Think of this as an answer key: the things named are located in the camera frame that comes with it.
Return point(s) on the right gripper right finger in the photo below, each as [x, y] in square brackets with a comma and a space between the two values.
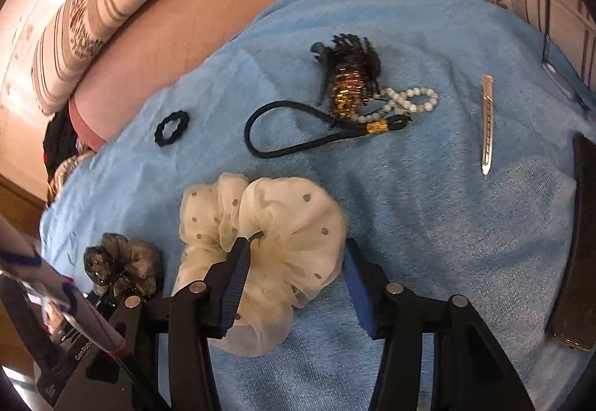
[470, 368]

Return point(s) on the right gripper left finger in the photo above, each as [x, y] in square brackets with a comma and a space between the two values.
[155, 355]

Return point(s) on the grey sheer dotted scrunchie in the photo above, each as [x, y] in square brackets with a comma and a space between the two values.
[120, 267]

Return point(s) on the cream sheer dotted scrunchie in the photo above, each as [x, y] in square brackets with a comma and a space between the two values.
[297, 234]

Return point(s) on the black smartphone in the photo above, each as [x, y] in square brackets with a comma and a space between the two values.
[572, 320]

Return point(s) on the dark clothes pile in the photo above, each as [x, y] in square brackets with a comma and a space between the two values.
[60, 141]

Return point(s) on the light blue blanket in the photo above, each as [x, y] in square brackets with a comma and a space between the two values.
[416, 200]

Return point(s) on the silver hair clip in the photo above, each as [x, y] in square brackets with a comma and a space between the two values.
[487, 124]

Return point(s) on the black gold hair claw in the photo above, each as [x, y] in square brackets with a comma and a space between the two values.
[352, 68]

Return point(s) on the pink bolster pillow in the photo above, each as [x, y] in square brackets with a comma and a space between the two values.
[162, 41]

